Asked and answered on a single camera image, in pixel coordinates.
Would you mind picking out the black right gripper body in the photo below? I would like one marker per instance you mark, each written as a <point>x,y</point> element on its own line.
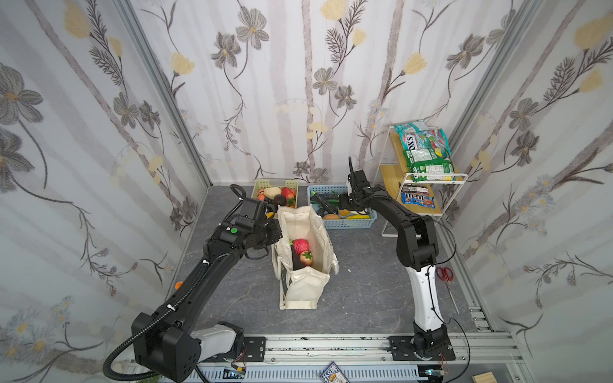
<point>336,205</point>

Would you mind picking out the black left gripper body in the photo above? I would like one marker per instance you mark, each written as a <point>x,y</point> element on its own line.
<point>270,227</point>

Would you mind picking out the pink dragon fruit toy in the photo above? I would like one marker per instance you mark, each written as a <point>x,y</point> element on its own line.
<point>301,246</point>

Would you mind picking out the cream floral tote bag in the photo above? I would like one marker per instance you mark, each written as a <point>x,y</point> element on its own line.
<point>301,287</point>

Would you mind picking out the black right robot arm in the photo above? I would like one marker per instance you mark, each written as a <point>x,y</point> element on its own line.
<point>417,250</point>

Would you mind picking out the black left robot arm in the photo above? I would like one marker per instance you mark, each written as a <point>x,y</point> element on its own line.
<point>162,341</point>

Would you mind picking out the green skittles candy bag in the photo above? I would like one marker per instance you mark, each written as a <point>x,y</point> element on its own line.
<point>426,151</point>

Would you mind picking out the blue plastic vegetable basket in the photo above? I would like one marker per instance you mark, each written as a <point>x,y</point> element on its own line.
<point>332,192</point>

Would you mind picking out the dark avocado toy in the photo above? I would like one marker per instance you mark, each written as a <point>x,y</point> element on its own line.
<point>280,200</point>

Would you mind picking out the green plastic fruit basket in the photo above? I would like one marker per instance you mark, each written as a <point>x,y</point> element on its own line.
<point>268,189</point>

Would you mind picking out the blue m&m candy packet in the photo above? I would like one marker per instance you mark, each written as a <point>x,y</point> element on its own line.
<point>417,196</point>

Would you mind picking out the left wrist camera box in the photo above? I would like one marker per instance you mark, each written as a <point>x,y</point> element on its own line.
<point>253,210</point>

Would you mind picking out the white wire wooden shelf rack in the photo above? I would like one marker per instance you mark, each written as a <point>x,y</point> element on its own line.
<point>397,177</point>

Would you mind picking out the red handled scissors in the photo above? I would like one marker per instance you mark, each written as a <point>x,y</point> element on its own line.
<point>446,275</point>

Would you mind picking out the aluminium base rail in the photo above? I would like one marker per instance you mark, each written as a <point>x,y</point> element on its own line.
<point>471,357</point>

